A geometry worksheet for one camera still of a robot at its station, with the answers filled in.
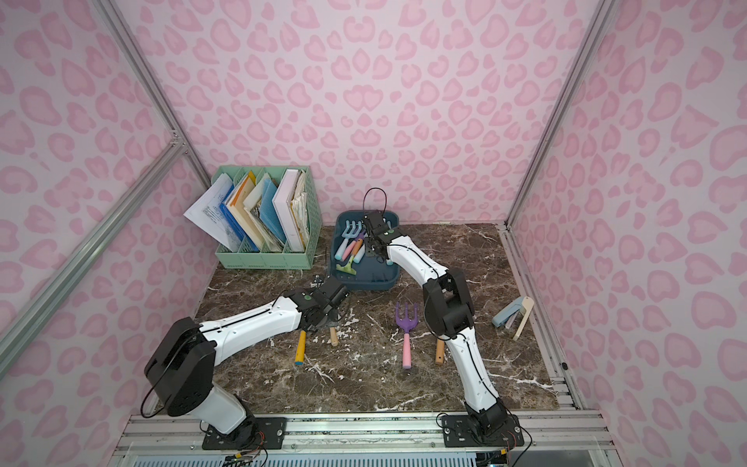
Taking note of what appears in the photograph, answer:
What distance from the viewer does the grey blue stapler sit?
0.92 m

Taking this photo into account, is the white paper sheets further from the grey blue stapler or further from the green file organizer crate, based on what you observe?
the grey blue stapler

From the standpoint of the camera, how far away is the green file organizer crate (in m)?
0.95

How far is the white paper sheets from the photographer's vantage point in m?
0.96

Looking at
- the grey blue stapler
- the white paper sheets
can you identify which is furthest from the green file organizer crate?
the grey blue stapler
